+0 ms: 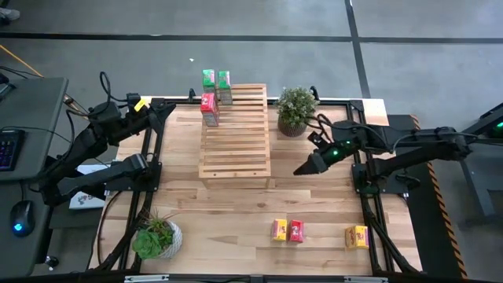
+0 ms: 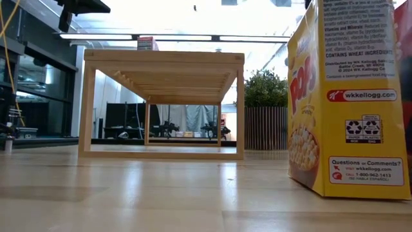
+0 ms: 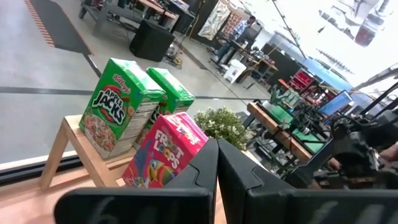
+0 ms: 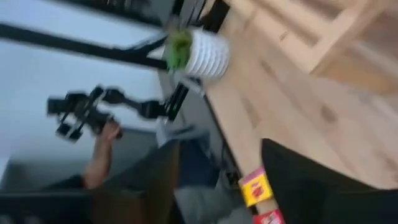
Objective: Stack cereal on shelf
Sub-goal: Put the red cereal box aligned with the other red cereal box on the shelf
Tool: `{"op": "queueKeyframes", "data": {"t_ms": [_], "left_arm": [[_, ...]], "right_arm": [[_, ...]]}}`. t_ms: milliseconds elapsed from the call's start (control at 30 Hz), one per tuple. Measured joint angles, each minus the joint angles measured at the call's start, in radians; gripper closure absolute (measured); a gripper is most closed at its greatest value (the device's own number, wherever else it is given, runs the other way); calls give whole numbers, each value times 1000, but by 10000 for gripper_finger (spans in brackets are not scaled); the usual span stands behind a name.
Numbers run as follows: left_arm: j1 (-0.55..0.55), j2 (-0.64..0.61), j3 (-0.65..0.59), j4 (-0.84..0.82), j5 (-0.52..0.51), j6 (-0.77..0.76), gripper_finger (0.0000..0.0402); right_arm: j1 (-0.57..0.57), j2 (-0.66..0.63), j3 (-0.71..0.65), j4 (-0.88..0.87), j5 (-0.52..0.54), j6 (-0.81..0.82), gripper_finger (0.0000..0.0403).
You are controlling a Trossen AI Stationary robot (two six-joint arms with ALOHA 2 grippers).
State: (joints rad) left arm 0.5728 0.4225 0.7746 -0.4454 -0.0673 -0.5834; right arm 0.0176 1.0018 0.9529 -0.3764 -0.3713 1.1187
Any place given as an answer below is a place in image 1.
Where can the dark device on desk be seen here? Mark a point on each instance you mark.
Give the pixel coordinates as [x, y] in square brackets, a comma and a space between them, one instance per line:
[4, 88]

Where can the bushy plant in ribbed pot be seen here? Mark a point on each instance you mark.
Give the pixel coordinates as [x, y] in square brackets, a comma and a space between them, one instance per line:
[296, 106]

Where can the yellow cereal box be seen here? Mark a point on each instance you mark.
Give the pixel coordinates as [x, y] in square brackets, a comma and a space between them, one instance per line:
[279, 230]
[357, 237]

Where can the wooden slatted shelf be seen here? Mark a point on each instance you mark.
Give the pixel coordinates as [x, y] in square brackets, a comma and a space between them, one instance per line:
[236, 149]

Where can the black keyboard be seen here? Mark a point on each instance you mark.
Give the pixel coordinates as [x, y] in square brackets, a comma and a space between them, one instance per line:
[9, 149]

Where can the silver metal bracket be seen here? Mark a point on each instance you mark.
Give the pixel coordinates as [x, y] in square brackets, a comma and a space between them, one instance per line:
[365, 279]
[145, 278]

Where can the black mat with striped edge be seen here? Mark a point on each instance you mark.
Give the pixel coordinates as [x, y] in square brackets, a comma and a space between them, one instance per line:
[420, 243]

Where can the red cereal box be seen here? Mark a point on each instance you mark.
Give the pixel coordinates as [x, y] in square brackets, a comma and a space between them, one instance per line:
[209, 104]
[296, 231]

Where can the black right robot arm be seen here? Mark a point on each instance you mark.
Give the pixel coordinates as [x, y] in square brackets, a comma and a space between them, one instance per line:
[432, 143]

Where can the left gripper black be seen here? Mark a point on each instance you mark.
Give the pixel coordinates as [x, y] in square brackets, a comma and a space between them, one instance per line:
[154, 116]

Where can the grey metal stand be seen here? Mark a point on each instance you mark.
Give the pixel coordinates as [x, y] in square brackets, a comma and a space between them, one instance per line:
[477, 192]

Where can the grey desk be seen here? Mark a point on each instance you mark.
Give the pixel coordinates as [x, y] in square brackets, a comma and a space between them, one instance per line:
[39, 251]
[35, 110]

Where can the black aluminium table frame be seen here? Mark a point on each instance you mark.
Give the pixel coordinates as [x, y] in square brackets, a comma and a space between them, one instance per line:
[377, 236]

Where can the white printed box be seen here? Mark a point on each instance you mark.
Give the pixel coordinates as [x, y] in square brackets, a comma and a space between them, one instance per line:
[84, 200]

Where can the black device with green light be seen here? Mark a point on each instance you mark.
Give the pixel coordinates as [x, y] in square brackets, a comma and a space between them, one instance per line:
[493, 129]

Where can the black round knob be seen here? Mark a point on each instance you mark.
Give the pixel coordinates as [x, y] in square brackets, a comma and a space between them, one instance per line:
[51, 262]

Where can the yellow tag on arm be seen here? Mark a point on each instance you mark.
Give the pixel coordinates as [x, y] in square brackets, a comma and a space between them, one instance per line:
[140, 105]

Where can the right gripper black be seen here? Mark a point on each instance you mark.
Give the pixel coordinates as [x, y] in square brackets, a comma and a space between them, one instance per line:
[338, 151]

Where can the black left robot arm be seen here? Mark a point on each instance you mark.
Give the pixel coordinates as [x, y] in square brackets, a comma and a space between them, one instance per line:
[90, 141]

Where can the black computer mouse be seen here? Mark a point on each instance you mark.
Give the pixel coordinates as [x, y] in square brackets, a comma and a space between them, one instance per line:
[21, 218]

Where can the green cereal box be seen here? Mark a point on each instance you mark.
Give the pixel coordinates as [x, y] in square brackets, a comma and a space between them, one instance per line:
[208, 78]
[224, 80]

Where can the black table clamp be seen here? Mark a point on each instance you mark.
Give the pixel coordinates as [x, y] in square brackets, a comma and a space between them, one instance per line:
[191, 94]
[314, 92]

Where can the succulent plant in white pot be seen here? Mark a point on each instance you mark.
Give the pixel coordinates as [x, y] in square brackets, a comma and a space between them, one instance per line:
[151, 241]

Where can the person's foot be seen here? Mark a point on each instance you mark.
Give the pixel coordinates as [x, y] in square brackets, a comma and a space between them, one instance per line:
[8, 15]

